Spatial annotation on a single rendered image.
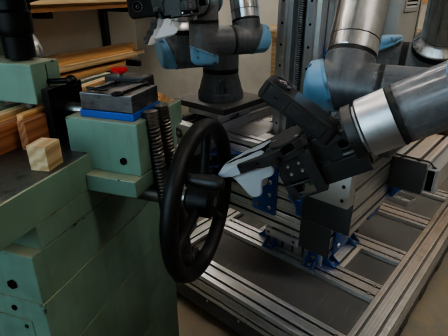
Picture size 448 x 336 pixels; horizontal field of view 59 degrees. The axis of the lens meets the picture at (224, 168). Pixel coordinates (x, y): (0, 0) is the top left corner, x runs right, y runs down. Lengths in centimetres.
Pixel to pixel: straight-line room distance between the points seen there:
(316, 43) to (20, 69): 76
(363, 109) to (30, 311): 57
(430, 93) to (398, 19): 95
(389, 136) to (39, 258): 51
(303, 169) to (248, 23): 62
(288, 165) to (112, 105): 29
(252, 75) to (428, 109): 365
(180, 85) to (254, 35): 347
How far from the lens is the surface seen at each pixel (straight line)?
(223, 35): 105
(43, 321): 72
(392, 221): 192
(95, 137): 68
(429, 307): 184
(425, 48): 97
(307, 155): 51
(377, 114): 49
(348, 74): 60
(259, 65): 405
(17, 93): 79
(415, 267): 163
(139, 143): 63
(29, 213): 61
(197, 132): 61
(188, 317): 162
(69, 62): 341
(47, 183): 63
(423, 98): 49
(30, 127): 74
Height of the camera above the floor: 115
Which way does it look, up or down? 25 degrees down
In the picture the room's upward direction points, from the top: straight up
